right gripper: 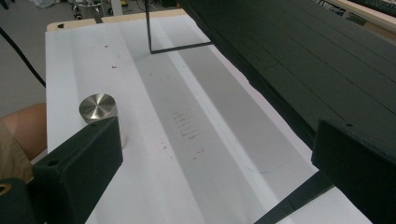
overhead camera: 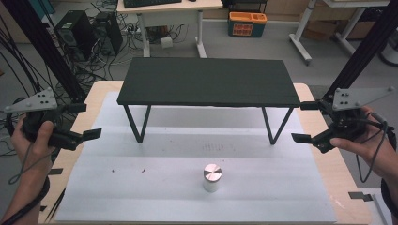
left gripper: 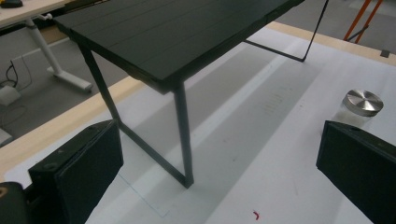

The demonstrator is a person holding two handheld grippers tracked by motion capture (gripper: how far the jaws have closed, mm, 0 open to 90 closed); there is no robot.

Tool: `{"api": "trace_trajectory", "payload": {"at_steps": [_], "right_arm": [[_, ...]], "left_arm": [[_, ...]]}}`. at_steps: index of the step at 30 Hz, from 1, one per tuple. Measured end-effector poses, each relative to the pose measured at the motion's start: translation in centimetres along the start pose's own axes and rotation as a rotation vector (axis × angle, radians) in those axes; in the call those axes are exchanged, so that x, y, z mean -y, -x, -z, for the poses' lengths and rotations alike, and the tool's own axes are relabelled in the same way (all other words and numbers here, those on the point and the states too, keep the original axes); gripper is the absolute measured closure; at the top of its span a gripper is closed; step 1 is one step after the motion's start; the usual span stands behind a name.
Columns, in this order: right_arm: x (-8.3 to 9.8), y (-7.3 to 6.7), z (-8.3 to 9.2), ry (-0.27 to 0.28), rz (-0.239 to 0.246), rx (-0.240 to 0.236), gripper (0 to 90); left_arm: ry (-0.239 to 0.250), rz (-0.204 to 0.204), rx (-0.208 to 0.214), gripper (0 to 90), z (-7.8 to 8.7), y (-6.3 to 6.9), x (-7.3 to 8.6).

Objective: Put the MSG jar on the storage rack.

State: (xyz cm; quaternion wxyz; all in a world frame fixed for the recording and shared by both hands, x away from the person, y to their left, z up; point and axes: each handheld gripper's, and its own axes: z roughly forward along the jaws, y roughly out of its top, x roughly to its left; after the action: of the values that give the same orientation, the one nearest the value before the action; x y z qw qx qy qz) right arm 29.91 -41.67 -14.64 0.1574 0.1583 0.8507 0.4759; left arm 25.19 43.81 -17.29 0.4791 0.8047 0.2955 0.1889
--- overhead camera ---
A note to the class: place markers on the small black computer tower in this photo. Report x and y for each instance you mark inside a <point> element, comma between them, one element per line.
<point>109,33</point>

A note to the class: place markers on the person's left hand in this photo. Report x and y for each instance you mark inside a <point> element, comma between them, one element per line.
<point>29,150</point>

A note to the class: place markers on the white foam mat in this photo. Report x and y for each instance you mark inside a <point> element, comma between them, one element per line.
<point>175,187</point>

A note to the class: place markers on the black keyboard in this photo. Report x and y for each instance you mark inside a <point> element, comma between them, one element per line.
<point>151,2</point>

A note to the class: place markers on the white can with metal lid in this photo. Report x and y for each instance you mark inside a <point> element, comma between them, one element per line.
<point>212,178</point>

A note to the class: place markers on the wooden desk with white legs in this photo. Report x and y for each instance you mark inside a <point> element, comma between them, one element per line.
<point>170,12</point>

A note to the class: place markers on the cardboard boxes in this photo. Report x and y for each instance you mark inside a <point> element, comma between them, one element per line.
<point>316,22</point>

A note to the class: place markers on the black metal frame post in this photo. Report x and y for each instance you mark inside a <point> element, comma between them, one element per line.
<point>364,53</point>
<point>43,47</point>

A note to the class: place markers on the orange and teal toolbox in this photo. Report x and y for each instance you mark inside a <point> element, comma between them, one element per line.
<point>247,25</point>

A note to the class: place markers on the white power strip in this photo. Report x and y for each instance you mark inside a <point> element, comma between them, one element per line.
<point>134,30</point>

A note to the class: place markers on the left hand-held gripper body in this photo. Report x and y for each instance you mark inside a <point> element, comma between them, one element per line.
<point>33,103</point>

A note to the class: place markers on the white power adapter box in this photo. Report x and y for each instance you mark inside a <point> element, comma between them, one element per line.
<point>166,42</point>

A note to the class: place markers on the black thin rods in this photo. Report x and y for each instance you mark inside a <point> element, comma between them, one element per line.
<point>55,204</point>

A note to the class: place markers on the person's right hand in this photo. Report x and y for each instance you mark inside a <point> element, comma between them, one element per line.
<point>372,150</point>

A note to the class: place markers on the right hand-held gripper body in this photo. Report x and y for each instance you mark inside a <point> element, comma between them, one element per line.
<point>347,128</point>

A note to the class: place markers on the black tape piece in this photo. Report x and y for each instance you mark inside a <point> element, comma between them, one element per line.
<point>359,196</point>
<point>55,171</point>

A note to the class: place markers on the white desk frame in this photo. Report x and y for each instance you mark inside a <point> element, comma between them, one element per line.
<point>302,37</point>

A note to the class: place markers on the large black computer tower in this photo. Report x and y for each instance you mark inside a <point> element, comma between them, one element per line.
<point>75,34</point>

